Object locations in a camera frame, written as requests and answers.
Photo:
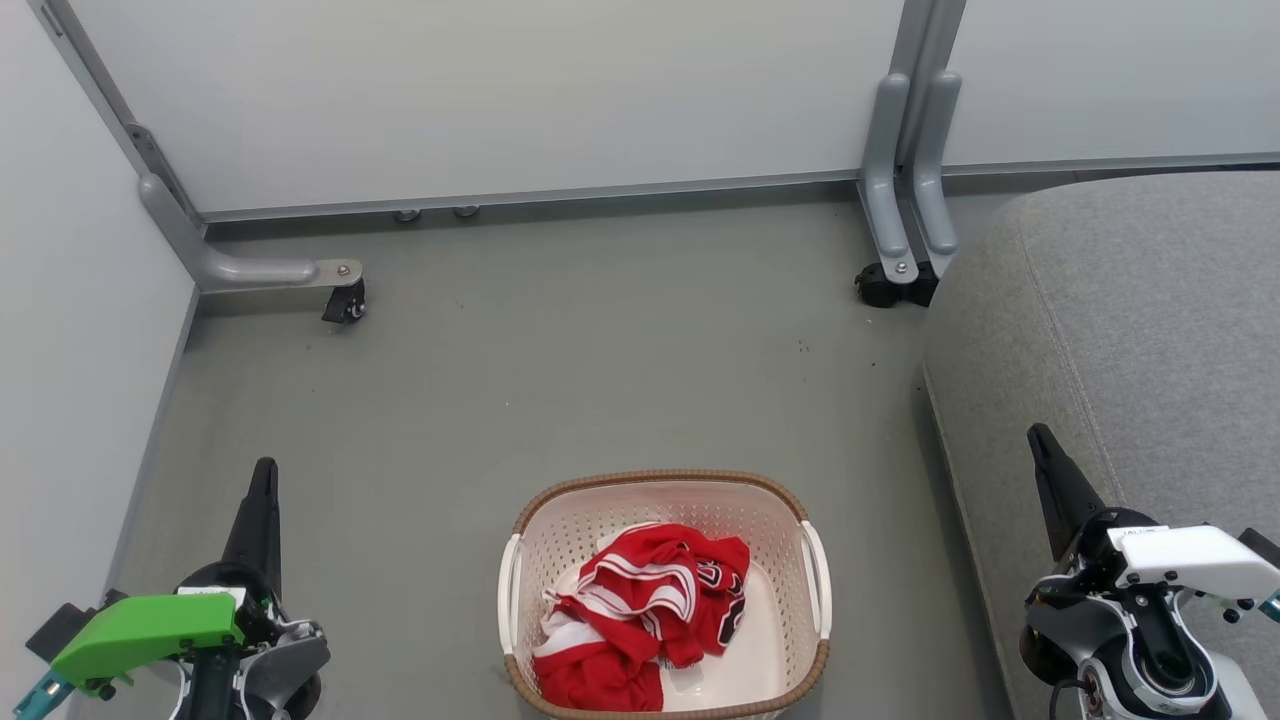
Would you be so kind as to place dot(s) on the plain red garment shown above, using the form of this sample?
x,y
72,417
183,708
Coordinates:
x,y
600,682

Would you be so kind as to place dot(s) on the grey curved partition foot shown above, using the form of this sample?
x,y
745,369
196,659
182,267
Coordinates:
x,y
885,180
935,180

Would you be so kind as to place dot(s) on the red garment with white stripes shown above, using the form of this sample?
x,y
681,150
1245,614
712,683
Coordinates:
x,y
640,580

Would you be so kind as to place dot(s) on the long grey partition foot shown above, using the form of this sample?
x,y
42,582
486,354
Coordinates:
x,y
250,270

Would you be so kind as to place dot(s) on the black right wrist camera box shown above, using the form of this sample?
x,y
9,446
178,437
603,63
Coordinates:
x,y
1262,548

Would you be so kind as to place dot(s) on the grey fabric sofa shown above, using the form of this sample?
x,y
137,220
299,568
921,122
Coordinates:
x,y
1150,330

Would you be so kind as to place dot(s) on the single black caster wheel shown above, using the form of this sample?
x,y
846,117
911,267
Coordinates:
x,y
345,302

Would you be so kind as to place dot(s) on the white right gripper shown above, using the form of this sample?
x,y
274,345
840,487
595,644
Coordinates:
x,y
1190,560

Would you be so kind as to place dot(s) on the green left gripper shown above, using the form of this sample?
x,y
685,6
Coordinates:
x,y
150,625

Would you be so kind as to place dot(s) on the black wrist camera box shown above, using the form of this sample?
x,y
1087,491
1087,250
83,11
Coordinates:
x,y
60,630
1262,548

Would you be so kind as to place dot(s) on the cream perforated laundry basket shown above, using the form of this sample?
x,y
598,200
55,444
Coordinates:
x,y
560,540

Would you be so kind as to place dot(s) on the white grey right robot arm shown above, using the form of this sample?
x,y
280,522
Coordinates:
x,y
1062,632

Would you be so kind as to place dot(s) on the black double caster wheel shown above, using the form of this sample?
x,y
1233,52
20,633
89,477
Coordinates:
x,y
885,288

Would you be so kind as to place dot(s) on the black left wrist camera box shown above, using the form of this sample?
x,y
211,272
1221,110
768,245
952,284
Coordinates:
x,y
60,630

